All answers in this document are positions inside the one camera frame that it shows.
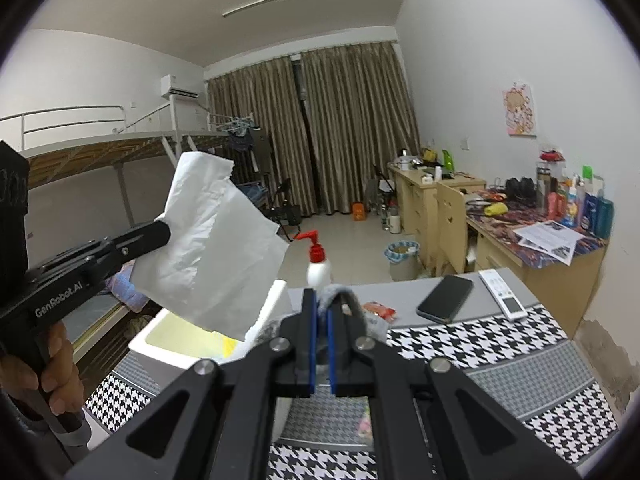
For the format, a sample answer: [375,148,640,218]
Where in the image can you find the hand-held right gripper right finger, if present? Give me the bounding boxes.
[330,292,583,480]

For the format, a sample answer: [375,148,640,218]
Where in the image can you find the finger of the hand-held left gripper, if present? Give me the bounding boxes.
[22,220,172,292]

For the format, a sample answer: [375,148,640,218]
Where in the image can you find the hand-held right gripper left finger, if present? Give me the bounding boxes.
[65,287,318,480]

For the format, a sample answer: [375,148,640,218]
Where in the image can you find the white tissue paper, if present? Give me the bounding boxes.
[131,151,291,343]

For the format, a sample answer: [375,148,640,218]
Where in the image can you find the floral print cloth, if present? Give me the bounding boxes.
[356,410,375,448]

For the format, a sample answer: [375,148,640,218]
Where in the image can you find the white foam box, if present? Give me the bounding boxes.
[128,280,291,401]

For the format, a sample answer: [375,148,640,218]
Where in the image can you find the person's left hand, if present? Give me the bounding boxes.
[0,321,86,414]

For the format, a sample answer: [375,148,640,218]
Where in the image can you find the blue plaid quilt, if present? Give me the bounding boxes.
[107,265,151,313]

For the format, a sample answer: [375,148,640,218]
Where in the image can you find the red snack packet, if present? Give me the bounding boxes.
[361,301,398,324]

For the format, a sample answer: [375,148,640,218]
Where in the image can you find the white pump bottle red top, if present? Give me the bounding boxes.
[294,230,333,291]

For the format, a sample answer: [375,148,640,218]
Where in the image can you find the white bed ladder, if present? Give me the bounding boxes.
[162,132,192,181]

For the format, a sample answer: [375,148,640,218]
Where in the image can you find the white metal bunk bed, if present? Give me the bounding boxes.
[207,112,273,221]
[0,105,221,351]

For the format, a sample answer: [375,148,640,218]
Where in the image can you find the blue plaid mattress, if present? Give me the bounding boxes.
[235,182,266,211]

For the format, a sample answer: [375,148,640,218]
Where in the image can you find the trash bin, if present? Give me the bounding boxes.
[384,241,421,281]

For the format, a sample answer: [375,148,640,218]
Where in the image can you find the black smartphone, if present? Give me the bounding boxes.
[416,275,474,324]

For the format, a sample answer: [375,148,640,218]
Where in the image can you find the hanging dark clothes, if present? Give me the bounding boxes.
[227,122,273,186]

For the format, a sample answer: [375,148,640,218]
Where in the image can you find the black folding chair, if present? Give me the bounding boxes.
[272,178,303,241]

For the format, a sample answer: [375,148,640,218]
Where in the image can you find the brown curtain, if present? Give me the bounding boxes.
[300,40,421,213]
[207,57,318,216]

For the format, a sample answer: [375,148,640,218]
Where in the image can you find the white air conditioner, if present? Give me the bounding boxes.
[160,75,199,100]

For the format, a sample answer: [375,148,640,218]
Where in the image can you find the houndstooth table mat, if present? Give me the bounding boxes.
[85,305,621,480]

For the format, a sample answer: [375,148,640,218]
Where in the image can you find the light wooden desk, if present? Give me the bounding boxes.
[389,162,486,271]

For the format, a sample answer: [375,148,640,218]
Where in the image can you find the wooden chair with smile cutout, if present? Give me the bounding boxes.
[436,180,478,276]

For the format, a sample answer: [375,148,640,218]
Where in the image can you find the black folding rack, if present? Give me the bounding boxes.
[372,164,396,211]

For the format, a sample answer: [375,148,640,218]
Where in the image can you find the white remote control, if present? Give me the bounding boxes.
[478,269,527,321]

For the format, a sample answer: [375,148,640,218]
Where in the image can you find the wooden desk with colourful mat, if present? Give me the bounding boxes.
[465,187,608,331]

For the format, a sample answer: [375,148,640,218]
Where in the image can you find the printed paper sheets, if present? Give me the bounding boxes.
[513,220,586,265]

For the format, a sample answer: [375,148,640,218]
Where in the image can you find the ceiling tube light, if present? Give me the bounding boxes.
[221,0,315,17]

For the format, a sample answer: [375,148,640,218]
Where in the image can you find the cluster of toiletry bottles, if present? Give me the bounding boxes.
[547,165,615,240]

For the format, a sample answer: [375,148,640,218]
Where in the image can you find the jar with red lid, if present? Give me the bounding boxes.
[536,147,566,208]

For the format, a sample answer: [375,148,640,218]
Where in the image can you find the cartoon wall poster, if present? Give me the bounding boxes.
[502,81,538,137]

